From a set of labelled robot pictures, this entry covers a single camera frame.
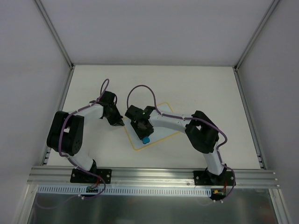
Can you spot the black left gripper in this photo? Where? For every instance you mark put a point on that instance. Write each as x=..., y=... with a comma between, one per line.
x=114, y=117

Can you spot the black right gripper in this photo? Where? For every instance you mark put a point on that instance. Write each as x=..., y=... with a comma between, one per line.
x=142, y=130

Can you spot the blue whiteboard eraser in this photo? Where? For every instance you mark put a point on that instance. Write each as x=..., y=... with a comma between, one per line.
x=146, y=140

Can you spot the yellow framed whiteboard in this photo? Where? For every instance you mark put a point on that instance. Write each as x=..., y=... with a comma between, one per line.
x=158, y=135

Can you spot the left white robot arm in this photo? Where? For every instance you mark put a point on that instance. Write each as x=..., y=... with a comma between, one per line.
x=67, y=129

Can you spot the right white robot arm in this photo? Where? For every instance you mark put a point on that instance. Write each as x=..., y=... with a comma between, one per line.
x=200, y=130

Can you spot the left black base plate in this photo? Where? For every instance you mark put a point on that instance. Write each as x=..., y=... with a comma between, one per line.
x=79, y=176

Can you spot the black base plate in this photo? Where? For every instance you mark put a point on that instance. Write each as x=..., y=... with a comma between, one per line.
x=205, y=178
x=79, y=176

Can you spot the white slotted cable duct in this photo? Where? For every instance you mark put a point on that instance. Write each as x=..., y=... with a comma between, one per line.
x=125, y=190

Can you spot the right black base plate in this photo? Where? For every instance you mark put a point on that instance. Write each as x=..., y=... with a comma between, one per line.
x=205, y=178

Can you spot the aluminium mounting rail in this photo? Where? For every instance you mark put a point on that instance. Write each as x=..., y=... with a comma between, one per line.
x=157, y=177

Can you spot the left aluminium frame post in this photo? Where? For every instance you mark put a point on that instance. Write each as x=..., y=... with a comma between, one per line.
x=45, y=16

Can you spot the aluminium frame post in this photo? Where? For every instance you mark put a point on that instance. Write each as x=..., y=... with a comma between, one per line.
x=45, y=16
x=267, y=15

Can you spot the right aluminium frame post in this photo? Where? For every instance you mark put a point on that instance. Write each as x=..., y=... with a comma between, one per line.
x=267, y=15

